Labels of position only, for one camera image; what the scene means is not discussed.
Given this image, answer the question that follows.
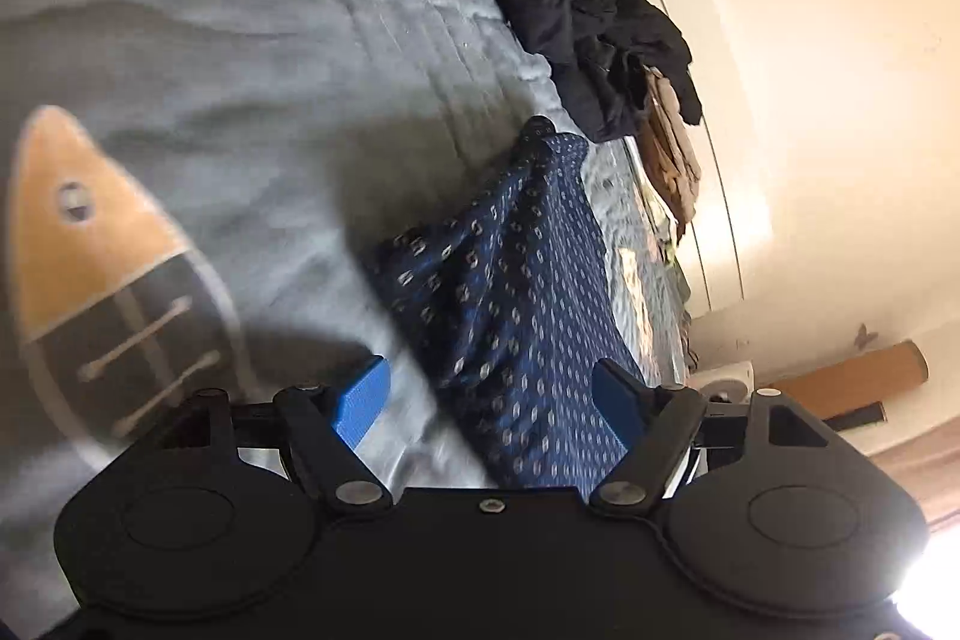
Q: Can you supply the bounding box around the pile of dark unfolded clothes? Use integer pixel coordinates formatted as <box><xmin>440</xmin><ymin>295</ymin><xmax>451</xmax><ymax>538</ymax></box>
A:
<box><xmin>405</xmin><ymin>0</ymin><xmax>702</xmax><ymax>142</ymax></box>

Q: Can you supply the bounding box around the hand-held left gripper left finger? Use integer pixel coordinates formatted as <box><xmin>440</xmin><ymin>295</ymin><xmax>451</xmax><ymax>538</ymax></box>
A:
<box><xmin>160</xmin><ymin>353</ymin><xmax>396</xmax><ymax>519</ymax></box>

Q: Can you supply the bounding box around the white fan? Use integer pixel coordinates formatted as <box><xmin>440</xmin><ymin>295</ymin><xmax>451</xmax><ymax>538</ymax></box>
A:
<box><xmin>690</xmin><ymin>361</ymin><xmax>755</xmax><ymax>402</ymax></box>

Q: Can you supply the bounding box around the grey printed bed quilt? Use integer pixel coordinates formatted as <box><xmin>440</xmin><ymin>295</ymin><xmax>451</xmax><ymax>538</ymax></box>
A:
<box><xmin>0</xmin><ymin>0</ymin><xmax>695</xmax><ymax>640</ymax></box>

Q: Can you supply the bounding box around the white bed headboard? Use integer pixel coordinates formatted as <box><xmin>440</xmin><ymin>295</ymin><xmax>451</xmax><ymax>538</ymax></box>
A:
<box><xmin>585</xmin><ymin>0</ymin><xmax>773</xmax><ymax>315</ymax></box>

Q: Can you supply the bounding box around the beige curtain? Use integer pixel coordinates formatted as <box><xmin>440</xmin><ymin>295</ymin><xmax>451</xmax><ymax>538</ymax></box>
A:
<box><xmin>862</xmin><ymin>415</ymin><xmax>960</xmax><ymax>528</ymax></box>

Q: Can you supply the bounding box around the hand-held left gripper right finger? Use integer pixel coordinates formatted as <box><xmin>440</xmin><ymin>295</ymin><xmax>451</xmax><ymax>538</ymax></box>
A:
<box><xmin>587</xmin><ymin>357</ymin><xmax>835</xmax><ymax>519</ymax></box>

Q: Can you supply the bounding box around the stack of folded brown clothes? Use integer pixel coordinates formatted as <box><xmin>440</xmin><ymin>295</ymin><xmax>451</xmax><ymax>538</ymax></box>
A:
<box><xmin>645</xmin><ymin>66</ymin><xmax>704</xmax><ymax>244</ymax></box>

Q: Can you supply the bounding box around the navy patterned sweater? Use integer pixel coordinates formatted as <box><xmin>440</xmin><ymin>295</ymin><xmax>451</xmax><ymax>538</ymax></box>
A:
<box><xmin>364</xmin><ymin>115</ymin><xmax>653</xmax><ymax>491</ymax></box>

